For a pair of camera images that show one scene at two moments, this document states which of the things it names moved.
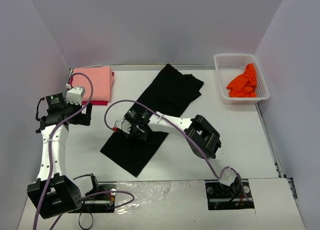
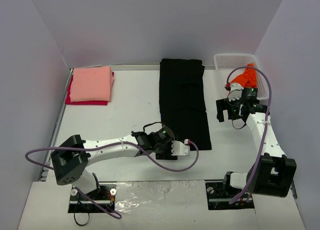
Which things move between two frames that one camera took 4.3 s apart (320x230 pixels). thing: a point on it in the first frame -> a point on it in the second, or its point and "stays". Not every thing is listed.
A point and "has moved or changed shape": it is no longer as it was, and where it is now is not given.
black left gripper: (83, 115) -> (166, 155)
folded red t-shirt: (91, 102) stays
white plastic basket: (229, 65) stays
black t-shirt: (167, 93) has moved or changed shape
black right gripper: (139, 131) -> (222, 110)
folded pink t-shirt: (101, 78) stays
